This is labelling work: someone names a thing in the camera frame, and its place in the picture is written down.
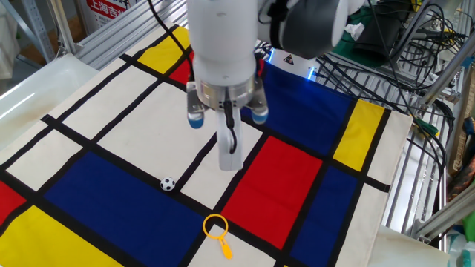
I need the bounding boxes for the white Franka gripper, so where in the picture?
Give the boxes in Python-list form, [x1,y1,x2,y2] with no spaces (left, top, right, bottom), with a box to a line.
[216,109,245,172]

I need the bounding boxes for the orange bubble ring wand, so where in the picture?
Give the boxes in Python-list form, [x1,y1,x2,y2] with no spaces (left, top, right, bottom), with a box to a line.
[202,214,234,260]

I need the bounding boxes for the small soccer ball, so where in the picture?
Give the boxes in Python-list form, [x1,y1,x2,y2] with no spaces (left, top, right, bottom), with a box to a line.
[160,176,177,192]

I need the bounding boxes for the Mondrian colour block cloth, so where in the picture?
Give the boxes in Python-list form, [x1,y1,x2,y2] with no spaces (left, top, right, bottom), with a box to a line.
[0,24,414,267]

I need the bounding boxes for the green mat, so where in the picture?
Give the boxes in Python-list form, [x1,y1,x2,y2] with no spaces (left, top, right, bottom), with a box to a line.
[332,0,416,70]

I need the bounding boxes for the crumpled white tissue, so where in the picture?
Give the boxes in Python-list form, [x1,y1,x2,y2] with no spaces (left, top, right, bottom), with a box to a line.
[344,22,367,42]

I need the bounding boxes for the black power box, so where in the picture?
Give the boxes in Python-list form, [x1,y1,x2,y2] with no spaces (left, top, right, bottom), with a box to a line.
[352,10,405,64]

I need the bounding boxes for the white sheet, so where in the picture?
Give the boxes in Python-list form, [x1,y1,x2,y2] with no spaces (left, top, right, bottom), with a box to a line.
[367,224,451,267]

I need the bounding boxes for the red white printed sign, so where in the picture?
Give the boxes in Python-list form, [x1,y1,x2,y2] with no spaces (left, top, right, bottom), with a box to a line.
[85,0,131,27]

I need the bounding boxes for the green yellow hand tool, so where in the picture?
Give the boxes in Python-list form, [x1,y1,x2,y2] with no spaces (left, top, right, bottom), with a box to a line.
[412,117,442,137]

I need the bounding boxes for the silver wrist bracket blue caps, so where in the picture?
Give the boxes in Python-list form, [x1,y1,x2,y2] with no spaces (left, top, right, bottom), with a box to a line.
[185,79,269,130]

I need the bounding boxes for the slanted aluminium frame post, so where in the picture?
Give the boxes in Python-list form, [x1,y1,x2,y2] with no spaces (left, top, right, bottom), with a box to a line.
[50,0,77,56]
[418,36,475,109]

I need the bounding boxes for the tangled black cables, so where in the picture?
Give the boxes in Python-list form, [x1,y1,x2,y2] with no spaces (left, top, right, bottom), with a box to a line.
[315,0,469,175]

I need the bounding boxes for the aluminium frame rail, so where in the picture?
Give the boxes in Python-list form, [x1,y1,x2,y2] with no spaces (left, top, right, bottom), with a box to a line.
[413,185,475,242]

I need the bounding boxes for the grey perforated angle post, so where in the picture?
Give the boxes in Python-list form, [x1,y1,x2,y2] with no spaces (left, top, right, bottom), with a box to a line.
[22,0,56,63]

